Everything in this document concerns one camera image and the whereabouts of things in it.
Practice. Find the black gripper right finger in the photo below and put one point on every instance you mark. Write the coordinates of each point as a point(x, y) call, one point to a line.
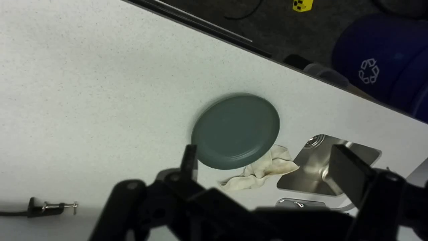
point(379, 200)

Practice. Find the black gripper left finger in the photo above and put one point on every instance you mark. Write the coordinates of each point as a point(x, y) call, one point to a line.
point(129, 204)

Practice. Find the cream cloth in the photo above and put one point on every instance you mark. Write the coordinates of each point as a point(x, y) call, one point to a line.
point(268, 167)

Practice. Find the stainless steel sink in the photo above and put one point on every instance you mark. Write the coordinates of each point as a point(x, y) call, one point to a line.
point(312, 164)

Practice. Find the dark green round plate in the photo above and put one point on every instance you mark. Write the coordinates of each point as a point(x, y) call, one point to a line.
point(236, 131)

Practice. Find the blue recycling bin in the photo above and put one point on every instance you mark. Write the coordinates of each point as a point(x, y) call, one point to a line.
point(379, 48)

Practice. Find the yellow black object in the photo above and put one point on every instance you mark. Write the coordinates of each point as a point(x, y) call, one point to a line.
point(303, 5)

